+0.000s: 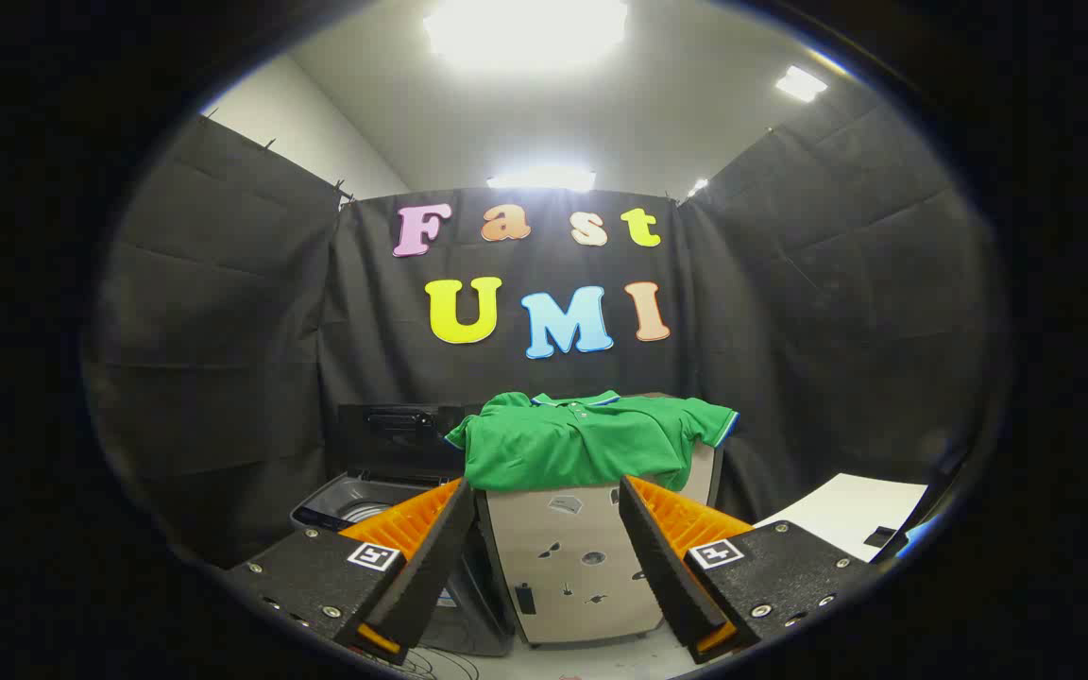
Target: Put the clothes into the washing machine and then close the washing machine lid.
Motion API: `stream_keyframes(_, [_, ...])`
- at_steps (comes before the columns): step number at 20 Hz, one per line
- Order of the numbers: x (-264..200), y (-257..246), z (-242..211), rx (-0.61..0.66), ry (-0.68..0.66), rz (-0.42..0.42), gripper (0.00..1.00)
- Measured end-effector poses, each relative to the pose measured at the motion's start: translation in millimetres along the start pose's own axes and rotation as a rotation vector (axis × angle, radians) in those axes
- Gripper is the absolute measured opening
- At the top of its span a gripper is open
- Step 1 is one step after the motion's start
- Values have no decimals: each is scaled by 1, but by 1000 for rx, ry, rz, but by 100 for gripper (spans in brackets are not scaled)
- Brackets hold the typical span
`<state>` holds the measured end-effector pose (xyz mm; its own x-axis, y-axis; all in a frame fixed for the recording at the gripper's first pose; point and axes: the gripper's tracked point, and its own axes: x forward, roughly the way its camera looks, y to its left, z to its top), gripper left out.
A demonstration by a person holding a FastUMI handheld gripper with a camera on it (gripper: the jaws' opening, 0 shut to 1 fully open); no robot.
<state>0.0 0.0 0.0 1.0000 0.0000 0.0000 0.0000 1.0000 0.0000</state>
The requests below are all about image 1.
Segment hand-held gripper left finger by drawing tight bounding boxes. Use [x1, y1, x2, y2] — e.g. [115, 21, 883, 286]
[223, 477, 479, 667]

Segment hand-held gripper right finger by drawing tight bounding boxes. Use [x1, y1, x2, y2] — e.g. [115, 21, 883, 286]
[618, 474, 877, 665]

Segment green polo shirt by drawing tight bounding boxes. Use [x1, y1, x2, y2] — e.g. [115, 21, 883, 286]
[445, 389, 741, 493]

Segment beige cabinet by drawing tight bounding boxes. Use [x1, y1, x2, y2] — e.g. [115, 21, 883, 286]
[476, 442, 725, 649]

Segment white table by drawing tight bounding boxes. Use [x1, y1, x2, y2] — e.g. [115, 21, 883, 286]
[752, 472, 928, 564]

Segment black backdrop cloth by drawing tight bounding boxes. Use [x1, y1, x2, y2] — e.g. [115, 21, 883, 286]
[81, 102, 1010, 570]

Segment thin floor cables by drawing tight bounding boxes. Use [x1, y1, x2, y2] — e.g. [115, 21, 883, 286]
[391, 647, 481, 680]

